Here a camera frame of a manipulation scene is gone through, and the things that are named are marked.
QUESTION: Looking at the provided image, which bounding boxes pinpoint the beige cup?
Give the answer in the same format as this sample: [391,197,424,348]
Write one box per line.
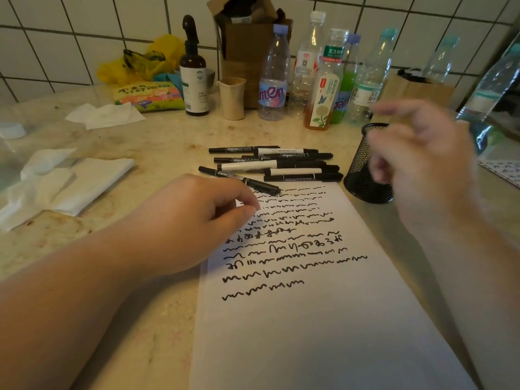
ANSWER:
[218,76,248,121]

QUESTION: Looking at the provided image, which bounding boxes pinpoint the zigzag scribbled paper sheet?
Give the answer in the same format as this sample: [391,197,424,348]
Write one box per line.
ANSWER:
[477,159,520,188]

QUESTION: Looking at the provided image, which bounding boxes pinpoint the yellow plastic bag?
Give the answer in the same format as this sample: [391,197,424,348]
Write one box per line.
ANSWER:
[96,34,187,86]

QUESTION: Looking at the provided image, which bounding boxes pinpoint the brown spray bottle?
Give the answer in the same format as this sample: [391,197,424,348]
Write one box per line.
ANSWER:
[179,15,211,117]

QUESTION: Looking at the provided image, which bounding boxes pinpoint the person's right forearm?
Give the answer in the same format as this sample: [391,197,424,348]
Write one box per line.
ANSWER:
[410,214,520,390]

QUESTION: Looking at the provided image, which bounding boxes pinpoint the black mesh pen holder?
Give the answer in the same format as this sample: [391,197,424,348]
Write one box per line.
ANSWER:
[343,122,395,204]

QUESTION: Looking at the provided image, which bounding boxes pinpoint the person's left forearm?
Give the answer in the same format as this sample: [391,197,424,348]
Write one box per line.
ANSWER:
[0,227,155,390]

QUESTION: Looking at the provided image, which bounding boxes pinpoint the person's right hand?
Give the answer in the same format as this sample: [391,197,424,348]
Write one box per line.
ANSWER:
[365,99,488,240]

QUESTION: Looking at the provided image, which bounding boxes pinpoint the crumpled white tissue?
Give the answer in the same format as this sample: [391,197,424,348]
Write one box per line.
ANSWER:
[0,148,77,233]

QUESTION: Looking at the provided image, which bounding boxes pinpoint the clear bottle purple cap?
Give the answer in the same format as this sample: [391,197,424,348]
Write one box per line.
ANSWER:
[258,24,290,121]

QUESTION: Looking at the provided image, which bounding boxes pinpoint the pile of black pens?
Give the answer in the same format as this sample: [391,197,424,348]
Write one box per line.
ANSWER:
[198,145,344,196]

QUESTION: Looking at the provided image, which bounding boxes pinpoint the clear plastic bag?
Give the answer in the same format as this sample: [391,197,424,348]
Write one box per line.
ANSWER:
[473,123,506,155]

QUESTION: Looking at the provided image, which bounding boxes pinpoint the flat white tissue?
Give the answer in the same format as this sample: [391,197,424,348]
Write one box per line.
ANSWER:
[64,102,147,131]

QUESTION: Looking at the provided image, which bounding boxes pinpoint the orange tea bottle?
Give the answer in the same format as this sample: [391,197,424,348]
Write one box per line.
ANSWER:
[303,28,350,131]

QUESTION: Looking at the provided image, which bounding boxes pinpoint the green soda bottle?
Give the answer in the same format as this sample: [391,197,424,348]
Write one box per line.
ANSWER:
[329,33,361,125]

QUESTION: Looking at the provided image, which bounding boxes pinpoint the person's left hand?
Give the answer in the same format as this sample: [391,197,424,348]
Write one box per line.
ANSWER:
[121,173,261,281]

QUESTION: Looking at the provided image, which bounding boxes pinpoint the clear bottle white cap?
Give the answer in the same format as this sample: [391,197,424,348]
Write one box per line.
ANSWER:
[288,10,327,118]

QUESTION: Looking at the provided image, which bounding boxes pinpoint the white paper sheet fine scribbles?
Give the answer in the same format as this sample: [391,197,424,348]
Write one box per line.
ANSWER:
[188,181,478,390]

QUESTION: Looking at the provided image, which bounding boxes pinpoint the water bottle teal cap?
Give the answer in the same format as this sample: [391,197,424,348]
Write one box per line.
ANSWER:
[345,27,399,126]
[457,43,520,122]
[422,35,460,84]

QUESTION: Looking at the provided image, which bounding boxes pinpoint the open cardboard box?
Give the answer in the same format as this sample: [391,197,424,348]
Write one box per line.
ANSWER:
[207,0,293,109]

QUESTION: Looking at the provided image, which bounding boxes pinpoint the folded white napkin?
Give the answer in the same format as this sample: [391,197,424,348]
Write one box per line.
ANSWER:
[48,157,135,217]

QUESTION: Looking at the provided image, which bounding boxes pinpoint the colourful snack packet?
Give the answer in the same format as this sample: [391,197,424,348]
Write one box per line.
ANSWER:
[113,81,186,113]

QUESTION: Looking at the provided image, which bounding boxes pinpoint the small cardboard box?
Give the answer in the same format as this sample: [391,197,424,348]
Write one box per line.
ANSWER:
[372,68,456,125]

